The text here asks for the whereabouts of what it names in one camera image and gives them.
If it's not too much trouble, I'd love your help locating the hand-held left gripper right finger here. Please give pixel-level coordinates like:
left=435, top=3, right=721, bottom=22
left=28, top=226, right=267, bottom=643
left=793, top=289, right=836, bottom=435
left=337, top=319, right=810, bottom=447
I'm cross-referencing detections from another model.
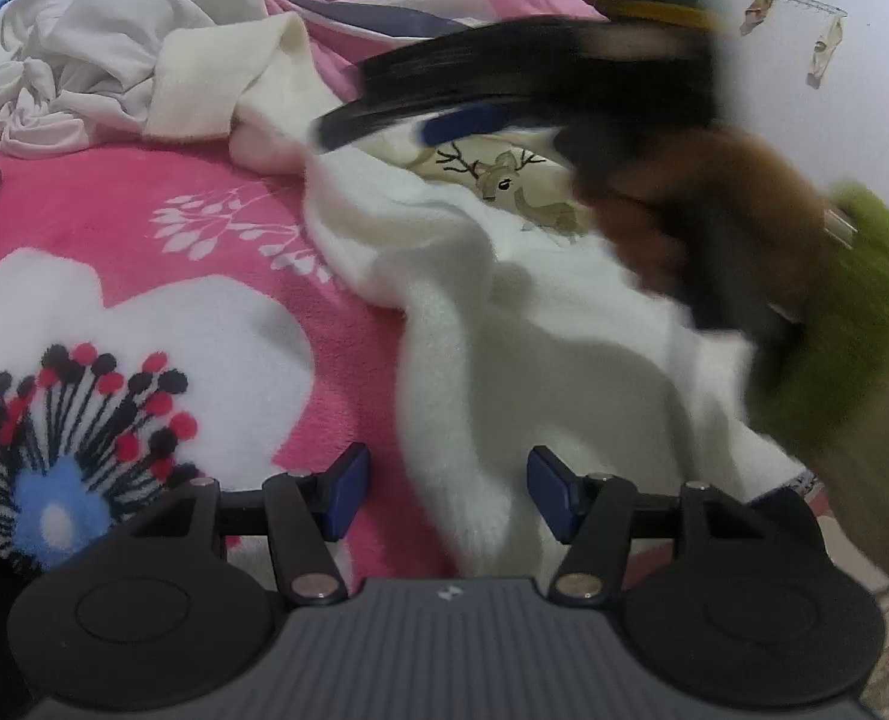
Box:
left=526, top=445, right=824, bottom=607

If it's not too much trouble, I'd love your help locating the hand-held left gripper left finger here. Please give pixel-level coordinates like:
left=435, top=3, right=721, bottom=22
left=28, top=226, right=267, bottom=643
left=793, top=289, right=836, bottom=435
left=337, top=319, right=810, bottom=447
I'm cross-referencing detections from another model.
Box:
left=125, top=442, right=374, bottom=608

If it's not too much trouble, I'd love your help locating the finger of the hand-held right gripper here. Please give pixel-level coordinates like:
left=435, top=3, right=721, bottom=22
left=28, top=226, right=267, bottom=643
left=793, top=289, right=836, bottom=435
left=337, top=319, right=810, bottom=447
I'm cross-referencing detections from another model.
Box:
left=358, top=15, right=603, bottom=102
left=309, top=90, right=565, bottom=155

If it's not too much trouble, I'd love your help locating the cream knit sweater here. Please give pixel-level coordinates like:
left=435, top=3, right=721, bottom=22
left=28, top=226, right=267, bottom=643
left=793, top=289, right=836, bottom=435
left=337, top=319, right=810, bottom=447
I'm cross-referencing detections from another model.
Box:
left=144, top=11, right=816, bottom=578

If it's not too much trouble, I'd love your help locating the person's right hand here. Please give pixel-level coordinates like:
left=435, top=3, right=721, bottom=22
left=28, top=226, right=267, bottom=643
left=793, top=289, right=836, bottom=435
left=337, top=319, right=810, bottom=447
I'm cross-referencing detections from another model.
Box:
left=583, top=124, right=854, bottom=316

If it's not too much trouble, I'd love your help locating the silver wristband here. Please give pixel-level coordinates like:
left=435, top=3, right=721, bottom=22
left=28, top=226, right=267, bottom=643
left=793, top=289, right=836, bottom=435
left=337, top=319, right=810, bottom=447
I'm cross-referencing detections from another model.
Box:
left=821, top=206, right=860, bottom=250

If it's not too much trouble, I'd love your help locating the white shirt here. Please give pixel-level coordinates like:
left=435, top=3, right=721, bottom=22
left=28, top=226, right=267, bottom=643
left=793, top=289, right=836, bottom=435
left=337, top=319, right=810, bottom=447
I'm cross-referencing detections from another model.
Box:
left=0, top=0, right=269, bottom=160

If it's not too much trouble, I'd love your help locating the pink floral blanket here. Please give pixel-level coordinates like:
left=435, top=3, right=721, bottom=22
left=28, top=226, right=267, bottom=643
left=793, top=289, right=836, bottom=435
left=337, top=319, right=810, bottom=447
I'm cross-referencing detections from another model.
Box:
left=0, top=139, right=889, bottom=616

